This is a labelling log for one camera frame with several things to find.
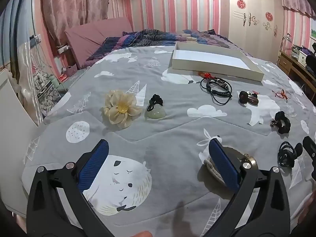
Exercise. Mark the shallow white box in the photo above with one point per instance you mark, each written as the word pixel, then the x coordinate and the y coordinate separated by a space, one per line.
pixel 209 56

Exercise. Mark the wall socket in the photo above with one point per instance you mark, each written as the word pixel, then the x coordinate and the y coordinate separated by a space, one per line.
pixel 35 40

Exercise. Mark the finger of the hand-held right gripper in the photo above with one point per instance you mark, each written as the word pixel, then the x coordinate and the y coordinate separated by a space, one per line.
pixel 309 147

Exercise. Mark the clear plastic bag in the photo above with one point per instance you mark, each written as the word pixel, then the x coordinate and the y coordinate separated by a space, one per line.
pixel 27 61

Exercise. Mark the wooden desk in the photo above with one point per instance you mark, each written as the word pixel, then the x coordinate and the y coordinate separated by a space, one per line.
pixel 286 63

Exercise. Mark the pink headboard cushion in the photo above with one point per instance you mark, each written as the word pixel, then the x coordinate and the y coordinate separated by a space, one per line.
pixel 98 34

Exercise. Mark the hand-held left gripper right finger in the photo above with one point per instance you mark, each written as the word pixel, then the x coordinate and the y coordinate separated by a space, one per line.
pixel 223 164

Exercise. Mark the striped folded quilt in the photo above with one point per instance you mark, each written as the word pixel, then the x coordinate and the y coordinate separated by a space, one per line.
pixel 148 38

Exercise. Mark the red knot charm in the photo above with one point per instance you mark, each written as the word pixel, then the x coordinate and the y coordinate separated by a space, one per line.
pixel 205 74

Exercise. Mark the grey printed bedsheet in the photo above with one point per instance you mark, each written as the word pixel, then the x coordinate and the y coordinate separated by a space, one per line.
pixel 172 133

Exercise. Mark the white storage box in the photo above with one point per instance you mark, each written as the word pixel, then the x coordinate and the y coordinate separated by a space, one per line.
pixel 298 54

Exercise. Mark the white board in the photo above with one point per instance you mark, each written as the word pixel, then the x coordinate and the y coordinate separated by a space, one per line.
pixel 14 128

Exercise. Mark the pink patterned curtain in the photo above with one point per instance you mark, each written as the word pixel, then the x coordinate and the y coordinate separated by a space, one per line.
pixel 74 5

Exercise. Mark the black white floral fabric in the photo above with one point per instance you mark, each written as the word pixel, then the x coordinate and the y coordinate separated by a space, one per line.
pixel 47 91

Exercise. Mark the pink basket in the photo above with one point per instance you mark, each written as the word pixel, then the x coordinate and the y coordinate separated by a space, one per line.
pixel 70 70

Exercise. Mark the black scrunchie with silver ornament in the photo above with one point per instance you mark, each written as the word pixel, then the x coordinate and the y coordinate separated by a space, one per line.
pixel 284 126

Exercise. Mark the black bag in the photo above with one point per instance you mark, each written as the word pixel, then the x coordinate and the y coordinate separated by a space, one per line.
pixel 311 60

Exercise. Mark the cream wardrobe with decals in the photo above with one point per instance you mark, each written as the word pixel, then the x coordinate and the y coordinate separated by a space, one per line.
pixel 254 37

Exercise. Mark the desk lamp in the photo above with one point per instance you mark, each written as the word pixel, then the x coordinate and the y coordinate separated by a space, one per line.
pixel 287 39

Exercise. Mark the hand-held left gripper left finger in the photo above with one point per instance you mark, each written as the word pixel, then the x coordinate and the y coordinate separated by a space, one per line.
pixel 92 164

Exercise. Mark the white power strip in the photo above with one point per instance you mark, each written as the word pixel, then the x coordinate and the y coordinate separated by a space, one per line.
pixel 63 49

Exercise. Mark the dark wooden bead pendant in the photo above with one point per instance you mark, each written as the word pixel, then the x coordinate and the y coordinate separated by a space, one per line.
pixel 243 96

